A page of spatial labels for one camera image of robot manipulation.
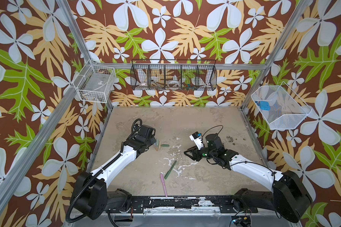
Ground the black wire basket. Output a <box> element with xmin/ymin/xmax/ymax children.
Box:
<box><xmin>129</xmin><ymin>59</ymin><xmax>217</xmax><ymax>91</ymax></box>

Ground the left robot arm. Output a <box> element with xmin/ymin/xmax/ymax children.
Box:
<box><xmin>65</xmin><ymin>118</ymin><xmax>156</xmax><ymax>223</ymax></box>

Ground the blue object in basket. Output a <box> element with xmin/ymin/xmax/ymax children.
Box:
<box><xmin>257</xmin><ymin>101</ymin><xmax>271</xmax><ymax>111</ymax></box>

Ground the white wire basket right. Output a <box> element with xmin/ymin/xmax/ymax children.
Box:
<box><xmin>251</xmin><ymin>82</ymin><xmax>312</xmax><ymax>131</ymax></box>

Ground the white wire basket left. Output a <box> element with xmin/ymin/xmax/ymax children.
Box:
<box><xmin>74</xmin><ymin>64</ymin><xmax>117</xmax><ymax>103</ymax></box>

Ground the dark green pen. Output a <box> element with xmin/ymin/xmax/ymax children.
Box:
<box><xmin>164</xmin><ymin>161</ymin><xmax>177</xmax><ymax>180</ymax></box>

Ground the white tape roll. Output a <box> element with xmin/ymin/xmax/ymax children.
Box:
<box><xmin>167</xmin><ymin>80</ymin><xmax>181</xmax><ymax>87</ymax></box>

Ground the white wire basket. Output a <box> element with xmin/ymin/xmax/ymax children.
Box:
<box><xmin>251</xmin><ymin>82</ymin><xmax>312</xmax><ymax>131</ymax></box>
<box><xmin>74</xmin><ymin>64</ymin><xmax>117</xmax><ymax>103</ymax></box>

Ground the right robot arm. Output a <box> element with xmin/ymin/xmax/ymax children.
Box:
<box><xmin>184</xmin><ymin>132</ymin><xmax>312</xmax><ymax>223</ymax></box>

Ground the pink pen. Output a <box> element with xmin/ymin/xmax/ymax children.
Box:
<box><xmin>160</xmin><ymin>173</ymin><xmax>168</xmax><ymax>197</ymax></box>

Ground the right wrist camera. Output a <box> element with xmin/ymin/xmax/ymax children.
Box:
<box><xmin>189</xmin><ymin>131</ymin><xmax>204</xmax><ymax>150</ymax></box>

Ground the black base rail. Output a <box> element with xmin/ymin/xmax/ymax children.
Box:
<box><xmin>110</xmin><ymin>195</ymin><xmax>259</xmax><ymax>214</ymax></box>

